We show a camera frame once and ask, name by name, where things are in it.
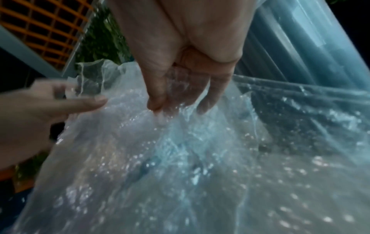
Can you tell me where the person's left hand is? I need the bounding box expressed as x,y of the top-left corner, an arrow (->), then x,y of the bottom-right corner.
0,79 -> 109,170

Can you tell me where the person's right hand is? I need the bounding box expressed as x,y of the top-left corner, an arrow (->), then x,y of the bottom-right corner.
108,0 -> 257,115

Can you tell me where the orange grid panel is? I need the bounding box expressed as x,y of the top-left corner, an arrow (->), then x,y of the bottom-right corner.
0,0 -> 94,69

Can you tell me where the clear plastic cup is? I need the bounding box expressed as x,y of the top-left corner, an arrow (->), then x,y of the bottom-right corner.
238,0 -> 370,90

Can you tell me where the clear plastic bag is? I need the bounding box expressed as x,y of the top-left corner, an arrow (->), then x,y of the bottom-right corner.
11,59 -> 370,234

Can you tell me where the white panel frame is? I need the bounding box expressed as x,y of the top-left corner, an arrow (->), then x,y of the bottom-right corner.
0,9 -> 98,79

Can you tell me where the hanging small-leaf green plant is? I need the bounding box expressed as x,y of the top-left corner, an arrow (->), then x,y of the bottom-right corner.
76,7 -> 135,66

